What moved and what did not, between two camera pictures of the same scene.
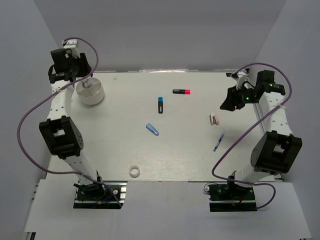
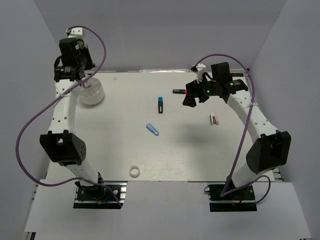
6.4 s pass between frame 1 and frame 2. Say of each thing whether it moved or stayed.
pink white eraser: stayed
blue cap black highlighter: stayed
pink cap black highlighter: stayed
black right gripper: moved
